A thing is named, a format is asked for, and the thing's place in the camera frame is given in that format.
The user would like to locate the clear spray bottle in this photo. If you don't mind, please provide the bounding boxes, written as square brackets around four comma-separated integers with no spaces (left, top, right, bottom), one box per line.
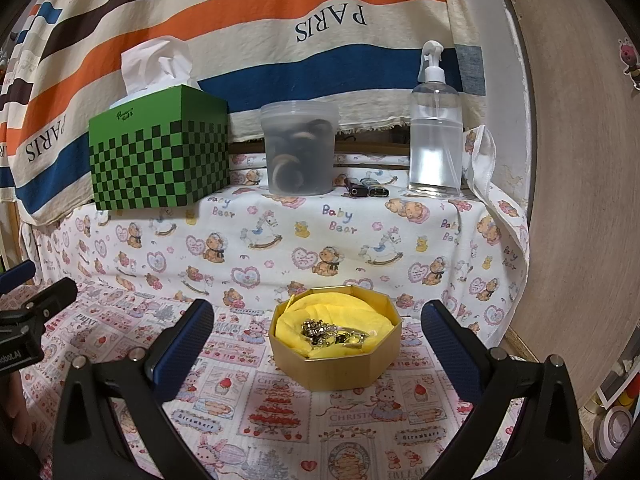
[407,40,464,198]

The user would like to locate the bee sticker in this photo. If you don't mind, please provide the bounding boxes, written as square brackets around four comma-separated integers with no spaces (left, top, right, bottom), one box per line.
[617,37,640,92]

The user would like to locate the translucent plastic tub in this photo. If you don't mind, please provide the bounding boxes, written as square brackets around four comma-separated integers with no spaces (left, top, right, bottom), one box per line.
[260,101,341,196]

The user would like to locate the bear print white cloth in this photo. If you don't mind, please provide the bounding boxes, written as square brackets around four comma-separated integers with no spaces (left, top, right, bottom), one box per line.
[20,125,531,331]

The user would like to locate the white tissue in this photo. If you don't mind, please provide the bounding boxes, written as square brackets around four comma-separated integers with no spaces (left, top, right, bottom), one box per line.
[120,36,201,97]

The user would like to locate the strawberry print pink cloth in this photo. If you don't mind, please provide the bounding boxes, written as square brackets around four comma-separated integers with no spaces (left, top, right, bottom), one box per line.
[0,280,601,480]

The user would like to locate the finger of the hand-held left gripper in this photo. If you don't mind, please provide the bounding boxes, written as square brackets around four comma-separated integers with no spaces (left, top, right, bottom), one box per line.
[0,277,78,333]
[0,260,38,293]

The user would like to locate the striped cream blanket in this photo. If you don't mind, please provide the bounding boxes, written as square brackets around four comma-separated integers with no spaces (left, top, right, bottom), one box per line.
[0,0,488,226]

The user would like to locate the silver chain necklace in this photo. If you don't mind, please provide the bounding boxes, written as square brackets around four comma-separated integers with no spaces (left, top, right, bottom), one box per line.
[300,319,337,347]

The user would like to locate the yellow lining cloth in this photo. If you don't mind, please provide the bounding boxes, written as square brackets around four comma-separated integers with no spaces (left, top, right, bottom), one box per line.
[276,287,396,360]

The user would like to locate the round pink white container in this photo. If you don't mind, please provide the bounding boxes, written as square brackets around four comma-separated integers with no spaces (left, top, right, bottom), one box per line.
[597,405,638,461]

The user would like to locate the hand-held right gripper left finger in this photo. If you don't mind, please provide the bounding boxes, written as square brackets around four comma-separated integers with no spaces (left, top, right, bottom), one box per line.
[52,299,216,480]

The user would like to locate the person's left hand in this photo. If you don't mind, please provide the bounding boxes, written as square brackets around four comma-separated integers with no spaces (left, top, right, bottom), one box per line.
[0,375,28,443]

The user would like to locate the green checkered tissue box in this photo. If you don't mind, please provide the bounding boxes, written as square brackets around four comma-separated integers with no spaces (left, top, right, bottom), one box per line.
[89,85,232,212]

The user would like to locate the octagonal cardboard jewelry box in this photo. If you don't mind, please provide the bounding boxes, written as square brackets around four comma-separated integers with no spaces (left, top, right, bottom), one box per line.
[268,284,402,392]

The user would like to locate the white card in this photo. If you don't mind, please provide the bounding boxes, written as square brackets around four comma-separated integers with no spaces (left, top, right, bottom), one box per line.
[595,360,640,411]

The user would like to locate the round silver bracelet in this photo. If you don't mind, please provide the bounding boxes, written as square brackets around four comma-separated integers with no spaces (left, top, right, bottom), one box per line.
[335,327,378,351]

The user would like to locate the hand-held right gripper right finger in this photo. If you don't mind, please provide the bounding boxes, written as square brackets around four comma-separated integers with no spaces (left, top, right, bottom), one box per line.
[421,299,587,480]

